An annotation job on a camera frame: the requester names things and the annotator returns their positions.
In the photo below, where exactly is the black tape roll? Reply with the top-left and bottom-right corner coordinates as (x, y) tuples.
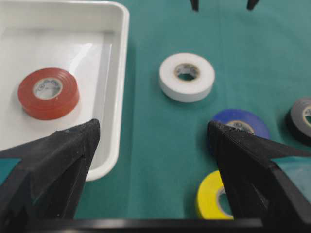
(285, 97), (311, 146)

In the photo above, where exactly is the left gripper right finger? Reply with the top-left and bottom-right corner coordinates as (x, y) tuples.
(207, 121), (311, 225)

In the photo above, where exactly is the white plastic tray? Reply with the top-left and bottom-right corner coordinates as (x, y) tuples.
(0, 0), (130, 181)

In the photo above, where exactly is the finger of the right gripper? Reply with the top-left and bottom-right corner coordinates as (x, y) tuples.
(190, 0), (199, 12)
(246, 0), (259, 10)

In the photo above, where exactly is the blue tape roll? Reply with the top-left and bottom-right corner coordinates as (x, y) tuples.
(208, 109), (270, 139)

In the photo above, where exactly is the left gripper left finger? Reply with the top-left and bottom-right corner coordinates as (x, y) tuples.
(0, 119), (100, 225)

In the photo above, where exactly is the yellow tape roll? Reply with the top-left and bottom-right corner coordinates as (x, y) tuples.
(196, 170), (234, 220)

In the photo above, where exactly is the red tape roll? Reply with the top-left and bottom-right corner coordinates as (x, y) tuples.
(17, 67), (80, 120)

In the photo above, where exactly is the white tape roll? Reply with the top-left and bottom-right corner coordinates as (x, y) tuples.
(159, 53), (215, 102)

